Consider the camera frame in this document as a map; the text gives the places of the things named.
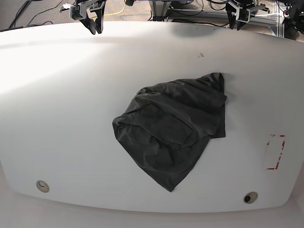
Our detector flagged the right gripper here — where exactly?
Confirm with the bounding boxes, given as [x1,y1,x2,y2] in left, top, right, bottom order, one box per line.
[59,0,106,35]

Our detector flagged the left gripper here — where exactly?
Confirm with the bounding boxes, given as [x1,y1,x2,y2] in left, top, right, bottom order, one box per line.
[226,0,270,30]

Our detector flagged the dark grey t-shirt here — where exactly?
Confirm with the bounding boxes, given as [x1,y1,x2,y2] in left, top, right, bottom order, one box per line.
[112,73,227,192]

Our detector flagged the red tape rectangle marking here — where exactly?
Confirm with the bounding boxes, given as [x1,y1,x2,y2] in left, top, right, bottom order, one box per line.
[263,134,286,170]

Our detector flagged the left table grommet hole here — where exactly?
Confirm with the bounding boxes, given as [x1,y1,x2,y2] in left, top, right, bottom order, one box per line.
[36,180,50,193]

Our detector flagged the table grommet hole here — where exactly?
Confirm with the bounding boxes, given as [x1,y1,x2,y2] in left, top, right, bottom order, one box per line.
[243,191,258,204]
[36,180,50,193]

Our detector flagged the right table grommet hole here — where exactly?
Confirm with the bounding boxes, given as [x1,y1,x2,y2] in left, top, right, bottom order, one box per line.
[243,191,258,204]

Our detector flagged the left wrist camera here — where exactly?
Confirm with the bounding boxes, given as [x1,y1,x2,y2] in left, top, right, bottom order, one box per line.
[236,8,250,23]

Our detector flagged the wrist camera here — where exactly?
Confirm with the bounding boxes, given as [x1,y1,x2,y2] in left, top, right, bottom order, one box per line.
[69,5,83,20]
[236,8,250,23]

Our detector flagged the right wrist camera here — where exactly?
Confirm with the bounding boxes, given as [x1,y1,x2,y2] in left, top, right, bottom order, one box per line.
[69,5,83,20]

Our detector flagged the yellow cable on floor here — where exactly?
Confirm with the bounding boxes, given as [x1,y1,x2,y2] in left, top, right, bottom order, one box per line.
[104,0,126,17]

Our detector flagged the aluminium frame stand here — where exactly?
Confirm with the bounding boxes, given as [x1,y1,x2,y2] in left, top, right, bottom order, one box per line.
[149,0,285,38]

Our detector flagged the black cables on floor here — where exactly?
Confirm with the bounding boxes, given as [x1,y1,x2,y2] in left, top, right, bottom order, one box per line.
[0,0,65,31]

